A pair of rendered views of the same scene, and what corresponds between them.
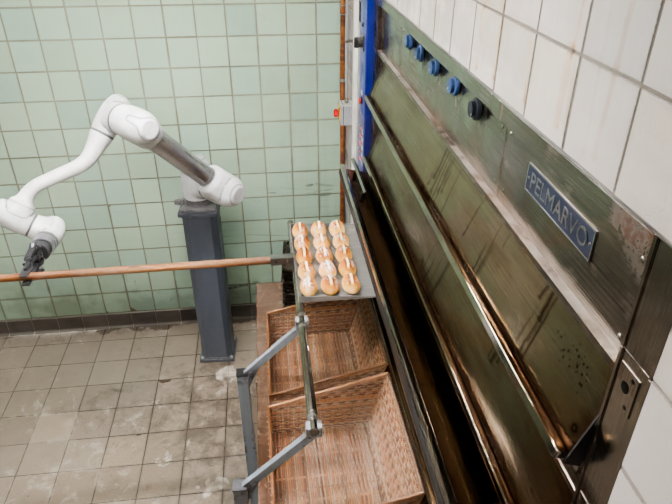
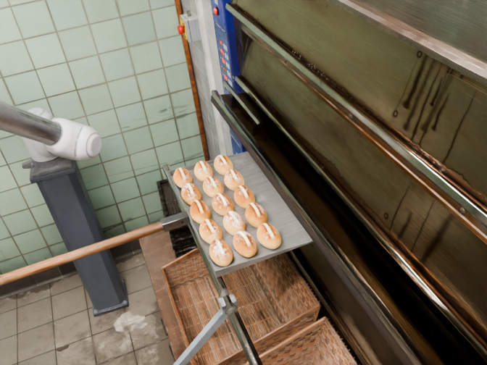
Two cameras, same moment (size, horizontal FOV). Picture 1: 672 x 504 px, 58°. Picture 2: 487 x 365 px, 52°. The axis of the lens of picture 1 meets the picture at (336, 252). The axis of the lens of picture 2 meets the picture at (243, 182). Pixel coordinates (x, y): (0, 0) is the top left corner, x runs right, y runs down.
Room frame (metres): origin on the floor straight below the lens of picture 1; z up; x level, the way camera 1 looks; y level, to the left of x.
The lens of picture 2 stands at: (0.76, 0.18, 2.26)
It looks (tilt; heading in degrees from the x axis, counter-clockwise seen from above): 38 degrees down; 351
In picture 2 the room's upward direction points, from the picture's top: 8 degrees counter-clockwise
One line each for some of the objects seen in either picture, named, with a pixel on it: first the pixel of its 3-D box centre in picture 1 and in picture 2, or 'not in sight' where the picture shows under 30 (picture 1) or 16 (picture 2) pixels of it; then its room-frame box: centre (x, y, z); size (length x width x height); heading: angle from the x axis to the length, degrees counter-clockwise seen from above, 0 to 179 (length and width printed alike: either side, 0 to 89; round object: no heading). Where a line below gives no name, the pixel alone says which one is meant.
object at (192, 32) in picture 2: (345, 112); (190, 27); (2.99, -0.05, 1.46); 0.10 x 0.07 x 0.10; 7
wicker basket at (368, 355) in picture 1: (321, 348); (235, 296); (2.04, 0.06, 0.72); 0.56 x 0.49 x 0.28; 7
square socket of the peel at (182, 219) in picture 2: (282, 259); (175, 221); (2.01, 0.21, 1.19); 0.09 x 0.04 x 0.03; 97
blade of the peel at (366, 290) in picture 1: (339, 256); (239, 200); (2.04, -0.01, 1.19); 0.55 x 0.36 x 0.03; 7
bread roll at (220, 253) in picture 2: (308, 284); (220, 250); (1.82, 0.10, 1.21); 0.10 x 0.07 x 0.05; 8
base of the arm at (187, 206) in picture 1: (195, 200); (46, 158); (2.87, 0.74, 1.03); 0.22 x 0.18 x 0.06; 93
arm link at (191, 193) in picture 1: (197, 176); (41, 132); (2.86, 0.71, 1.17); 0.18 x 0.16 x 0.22; 51
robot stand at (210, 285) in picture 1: (210, 283); (84, 238); (2.87, 0.72, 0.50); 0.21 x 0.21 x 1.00; 3
